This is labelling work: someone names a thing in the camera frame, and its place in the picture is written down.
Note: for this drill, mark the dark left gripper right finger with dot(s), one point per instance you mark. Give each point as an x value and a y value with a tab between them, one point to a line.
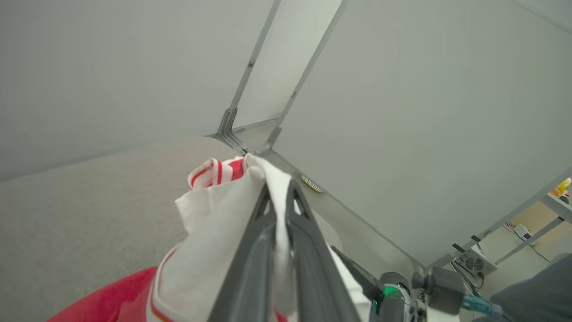
317	286

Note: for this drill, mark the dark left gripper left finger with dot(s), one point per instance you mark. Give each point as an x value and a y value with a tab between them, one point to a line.
250	286

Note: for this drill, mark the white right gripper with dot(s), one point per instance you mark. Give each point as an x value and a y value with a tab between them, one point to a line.
395	304

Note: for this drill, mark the red white basketball jersey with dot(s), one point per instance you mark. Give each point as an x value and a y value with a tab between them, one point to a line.
214	232

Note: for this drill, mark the perforated oval metal plate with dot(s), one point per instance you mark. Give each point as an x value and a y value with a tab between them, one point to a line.
312	183

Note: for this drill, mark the white box with fan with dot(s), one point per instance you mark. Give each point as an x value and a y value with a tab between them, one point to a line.
473	263

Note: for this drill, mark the white socket with red display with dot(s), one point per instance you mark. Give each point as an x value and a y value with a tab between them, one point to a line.
523	232

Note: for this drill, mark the dark grey rounded object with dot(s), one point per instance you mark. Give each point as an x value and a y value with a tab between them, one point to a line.
532	295

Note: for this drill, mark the grey fabric sofa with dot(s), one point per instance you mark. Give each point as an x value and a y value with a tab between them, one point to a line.
89	214

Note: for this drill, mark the yellow object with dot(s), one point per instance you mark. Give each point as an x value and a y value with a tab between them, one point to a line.
563	185

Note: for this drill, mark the grey partition bottom rail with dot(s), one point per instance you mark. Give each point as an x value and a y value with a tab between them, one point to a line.
380	234
257	125

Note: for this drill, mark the dark right wrist camera box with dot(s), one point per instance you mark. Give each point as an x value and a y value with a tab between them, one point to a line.
440	290

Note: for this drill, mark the grey metal partition post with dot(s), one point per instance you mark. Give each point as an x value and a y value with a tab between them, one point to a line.
293	94
251	62
491	225

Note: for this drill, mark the grey metal table frame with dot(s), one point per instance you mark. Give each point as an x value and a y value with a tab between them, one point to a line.
558	205

